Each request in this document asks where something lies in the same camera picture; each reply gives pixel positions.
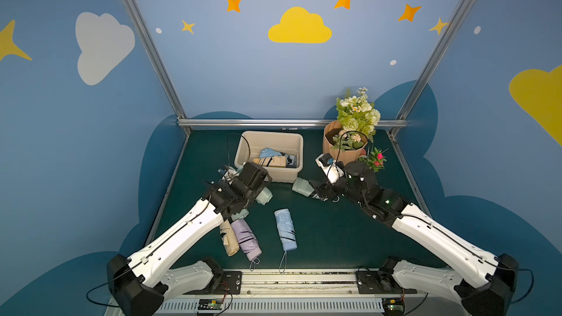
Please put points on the terracotta pot with white flowers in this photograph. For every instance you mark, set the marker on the terracotta pot with white flowers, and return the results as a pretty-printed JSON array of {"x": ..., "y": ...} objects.
[{"x": 355, "y": 126}]

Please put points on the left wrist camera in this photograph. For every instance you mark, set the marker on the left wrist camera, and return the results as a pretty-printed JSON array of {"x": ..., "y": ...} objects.
[{"x": 228, "y": 173}]

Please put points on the beige umbrella left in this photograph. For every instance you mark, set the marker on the beige umbrella left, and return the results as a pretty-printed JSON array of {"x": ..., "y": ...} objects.
[{"x": 229, "y": 239}]

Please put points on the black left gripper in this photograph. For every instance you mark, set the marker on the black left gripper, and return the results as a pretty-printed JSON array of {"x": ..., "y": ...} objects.
[{"x": 256, "y": 178}]

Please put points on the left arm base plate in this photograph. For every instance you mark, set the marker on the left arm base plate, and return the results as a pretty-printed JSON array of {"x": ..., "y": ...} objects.
[{"x": 229, "y": 281}]

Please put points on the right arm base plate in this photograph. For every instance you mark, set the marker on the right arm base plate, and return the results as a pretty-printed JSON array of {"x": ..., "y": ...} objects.
[{"x": 374, "y": 282}]

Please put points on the aluminium frame left post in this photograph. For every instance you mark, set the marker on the aluminium frame left post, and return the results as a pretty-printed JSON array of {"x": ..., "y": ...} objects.
[{"x": 148, "y": 43}]

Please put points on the aluminium frame back bar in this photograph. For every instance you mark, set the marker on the aluminium frame back bar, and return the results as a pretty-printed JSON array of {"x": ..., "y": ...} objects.
[{"x": 252, "y": 123}]

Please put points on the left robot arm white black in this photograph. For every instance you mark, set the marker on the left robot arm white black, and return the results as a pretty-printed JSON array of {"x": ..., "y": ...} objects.
[{"x": 143, "y": 281}]

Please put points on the lilac purple umbrella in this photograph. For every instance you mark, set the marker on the lilac purple umbrella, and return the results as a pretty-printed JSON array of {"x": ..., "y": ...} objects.
[{"x": 247, "y": 241}]

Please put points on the aluminium mounting rail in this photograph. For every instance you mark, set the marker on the aluminium mounting rail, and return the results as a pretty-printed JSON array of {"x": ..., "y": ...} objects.
[{"x": 306, "y": 292}]

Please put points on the circuit board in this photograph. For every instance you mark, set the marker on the circuit board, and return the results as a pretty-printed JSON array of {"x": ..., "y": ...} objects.
[
  {"x": 393, "y": 307},
  {"x": 209, "y": 306}
]

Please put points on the beige yellow umbrella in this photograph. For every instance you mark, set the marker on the beige yellow umbrella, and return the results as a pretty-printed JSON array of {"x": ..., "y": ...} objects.
[{"x": 272, "y": 162}]

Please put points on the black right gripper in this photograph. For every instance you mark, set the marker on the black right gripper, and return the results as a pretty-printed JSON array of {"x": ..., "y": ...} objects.
[{"x": 331, "y": 188}]

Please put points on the light blue umbrella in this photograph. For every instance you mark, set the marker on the light blue umbrella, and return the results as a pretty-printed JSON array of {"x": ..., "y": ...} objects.
[
  {"x": 287, "y": 234},
  {"x": 268, "y": 152},
  {"x": 291, "y": 161}
]

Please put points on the aluminium frame post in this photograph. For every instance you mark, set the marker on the aluminium frame post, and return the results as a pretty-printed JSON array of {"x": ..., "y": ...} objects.
[
  {"x": 148, "y": 43},
  {"x": 455, "y": 22}
]

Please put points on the mint green umbrella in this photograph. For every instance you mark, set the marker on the mint green umbrella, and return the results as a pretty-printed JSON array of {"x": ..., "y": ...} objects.
[
  {"x": 264, "y": 197},
  {"x": 241, "y": 215},
  {"x": 303, "y": 187}
]

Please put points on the aluminium frame right post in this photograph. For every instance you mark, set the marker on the aluminium frame right post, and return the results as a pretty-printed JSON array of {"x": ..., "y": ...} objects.
[{"x": 455, "y": 22}]

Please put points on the right circuit board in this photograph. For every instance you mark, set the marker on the right circuit board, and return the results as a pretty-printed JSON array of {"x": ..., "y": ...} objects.
[{"x": 393, "y": 307}]

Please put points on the left circuit board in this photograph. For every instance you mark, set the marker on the left circuit board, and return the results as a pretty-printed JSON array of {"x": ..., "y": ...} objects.
[{"x": 209, "y": 306}]

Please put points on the small white pot pink flowers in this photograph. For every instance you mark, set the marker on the small white pot pink flowers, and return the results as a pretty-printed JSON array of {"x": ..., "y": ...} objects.
[{"x": 374, "y": 159}]

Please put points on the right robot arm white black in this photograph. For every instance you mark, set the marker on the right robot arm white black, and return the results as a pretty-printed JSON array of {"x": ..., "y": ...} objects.
[{"x": 481, "y": 282}]

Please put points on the beige plastic storage box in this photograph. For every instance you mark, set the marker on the beige plastic storage box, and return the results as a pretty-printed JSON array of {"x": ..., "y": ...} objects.
[{"x": 252, "y": 142}]

